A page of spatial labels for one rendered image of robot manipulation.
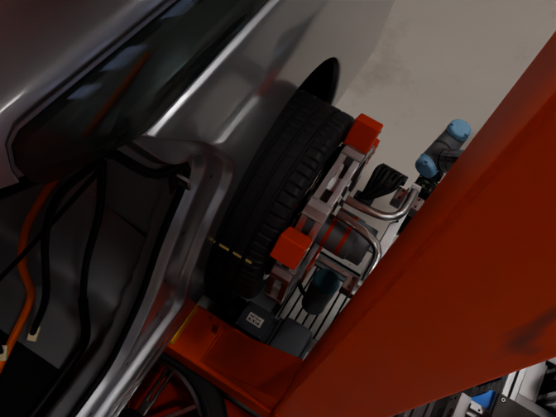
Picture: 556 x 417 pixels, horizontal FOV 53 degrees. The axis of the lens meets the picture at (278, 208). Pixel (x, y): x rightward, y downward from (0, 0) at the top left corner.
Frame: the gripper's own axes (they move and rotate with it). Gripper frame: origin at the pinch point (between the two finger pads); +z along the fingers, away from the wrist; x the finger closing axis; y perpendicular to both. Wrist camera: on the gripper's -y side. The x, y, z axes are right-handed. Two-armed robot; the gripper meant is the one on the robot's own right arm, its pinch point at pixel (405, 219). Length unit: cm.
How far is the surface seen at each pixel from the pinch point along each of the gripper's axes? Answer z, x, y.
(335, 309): 11, -3, -77
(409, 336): 72, 0, 99
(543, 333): 72, 7, 116
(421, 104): -119, -17, -83
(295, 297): 16, -20, -77
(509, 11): -217, 0, -83
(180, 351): 71, -39, -15
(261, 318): 42, -25, -40
